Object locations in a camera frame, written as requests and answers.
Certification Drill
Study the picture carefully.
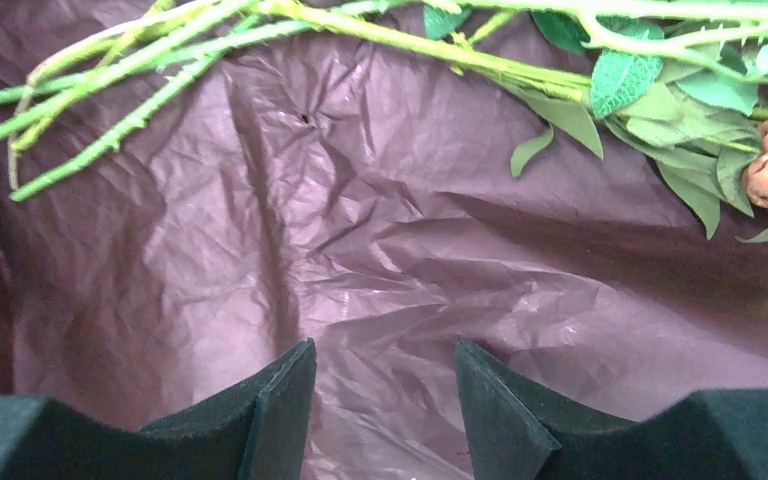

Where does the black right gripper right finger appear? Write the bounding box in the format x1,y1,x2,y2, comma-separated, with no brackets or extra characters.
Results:
455,341,768,479

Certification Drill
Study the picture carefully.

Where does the dark red wrapping paper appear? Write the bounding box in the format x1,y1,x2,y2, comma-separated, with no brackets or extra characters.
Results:
0,1,768,479

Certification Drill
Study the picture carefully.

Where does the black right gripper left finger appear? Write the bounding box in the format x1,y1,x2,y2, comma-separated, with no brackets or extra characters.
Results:
0,339,317,479

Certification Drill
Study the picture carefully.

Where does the red paper flower bouquet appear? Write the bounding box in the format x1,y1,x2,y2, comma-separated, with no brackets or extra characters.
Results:
0,1,768,237

